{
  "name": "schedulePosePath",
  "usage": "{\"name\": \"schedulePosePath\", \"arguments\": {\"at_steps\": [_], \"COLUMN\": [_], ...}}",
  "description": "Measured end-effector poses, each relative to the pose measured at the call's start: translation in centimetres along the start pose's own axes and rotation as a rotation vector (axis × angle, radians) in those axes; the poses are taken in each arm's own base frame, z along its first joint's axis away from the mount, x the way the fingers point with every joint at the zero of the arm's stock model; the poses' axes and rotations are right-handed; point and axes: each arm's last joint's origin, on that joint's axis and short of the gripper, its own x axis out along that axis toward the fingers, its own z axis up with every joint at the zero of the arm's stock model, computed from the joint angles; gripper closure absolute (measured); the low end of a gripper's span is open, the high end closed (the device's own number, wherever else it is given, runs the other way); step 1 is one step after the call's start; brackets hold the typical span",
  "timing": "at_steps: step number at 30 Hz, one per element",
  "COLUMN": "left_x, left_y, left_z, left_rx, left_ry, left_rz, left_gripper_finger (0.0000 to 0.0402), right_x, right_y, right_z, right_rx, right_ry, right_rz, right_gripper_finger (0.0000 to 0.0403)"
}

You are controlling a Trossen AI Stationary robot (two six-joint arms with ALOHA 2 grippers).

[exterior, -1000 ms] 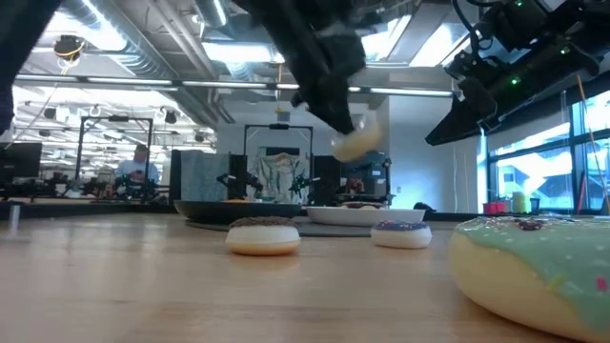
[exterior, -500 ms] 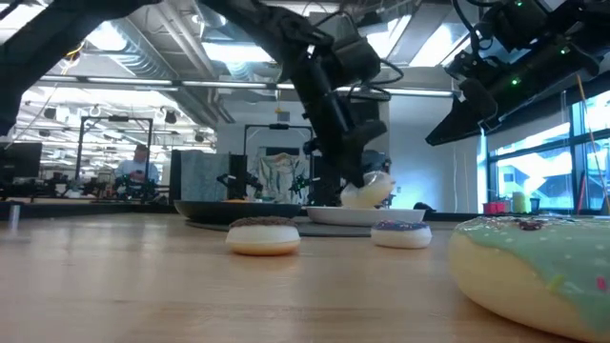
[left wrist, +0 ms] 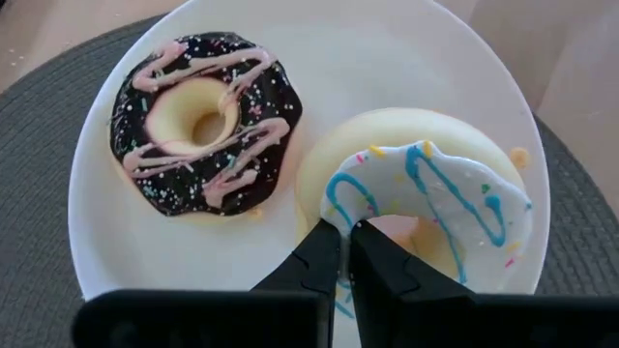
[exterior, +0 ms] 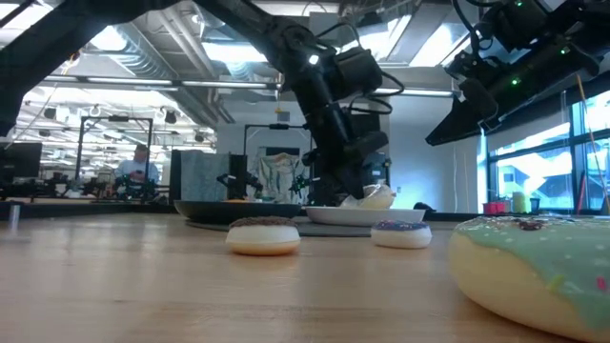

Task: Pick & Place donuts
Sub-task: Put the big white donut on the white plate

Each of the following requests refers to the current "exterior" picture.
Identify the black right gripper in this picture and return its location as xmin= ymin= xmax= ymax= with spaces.
xmin=424 ymin=49 xmax=507 ymax=147

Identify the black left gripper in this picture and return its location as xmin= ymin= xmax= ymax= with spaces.
xmin=300 ymin=90 xmax=392 ymax=207

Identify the large white frosted donut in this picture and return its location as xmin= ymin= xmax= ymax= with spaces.
xmin=339 ymin=183 xmax=397 ymax=212

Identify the small dark chocolate frosted donut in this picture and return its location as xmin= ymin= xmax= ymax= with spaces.
xmin=224 ymin=215 xmax=302 ymax=257

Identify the white round plate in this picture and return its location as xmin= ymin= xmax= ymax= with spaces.
xmin=304 ymin=205 xmax=427 ymax=228

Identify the round dark grey woven placemat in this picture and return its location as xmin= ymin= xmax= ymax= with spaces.
xmin=184 ymin=218 xmax=459 ymax=238

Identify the small blue sprinkled donut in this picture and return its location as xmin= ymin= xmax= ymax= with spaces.
xmin=370 ymin=219 xmax=434 ymax=251

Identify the pale draped cloth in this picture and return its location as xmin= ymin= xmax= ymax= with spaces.
xmin=251 ymin=151 xmax=307 ymax=205

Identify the black round plate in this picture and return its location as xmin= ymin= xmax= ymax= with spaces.
xmin=173 ymin=199 xmax=304 ymax=226

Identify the grey partition panel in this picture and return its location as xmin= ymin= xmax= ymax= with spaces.
xmin=170 ymin=149 xmax=233 ymax=203

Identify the large green frosted donut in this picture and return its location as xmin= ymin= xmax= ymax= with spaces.
xmin=447 ymin=214 xmax=610 ymax=343

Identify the person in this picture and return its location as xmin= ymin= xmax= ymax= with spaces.
xmin=113 ymin=143 xmax=161 ymax=191

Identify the black computer monitor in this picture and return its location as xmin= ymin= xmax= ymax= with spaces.
xmin=0 ymin=141 xmax=44 ymax=182

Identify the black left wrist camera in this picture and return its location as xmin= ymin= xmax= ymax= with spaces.
xmin=332 ymin=46 xmax=384 ymax=95

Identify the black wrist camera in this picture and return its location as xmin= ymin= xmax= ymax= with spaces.
xmin=332 ymin=46 xmax=384 ymax=95
xmin=482 ymin=0 xmax=550 ymax=52

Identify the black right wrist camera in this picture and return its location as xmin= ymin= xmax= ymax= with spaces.
xmin=482 ymin=0 xmax=550 ymax=52

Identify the black background stand frame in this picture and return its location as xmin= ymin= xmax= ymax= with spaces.
xmin=74 ymin=114 xmax=154 ymax=192

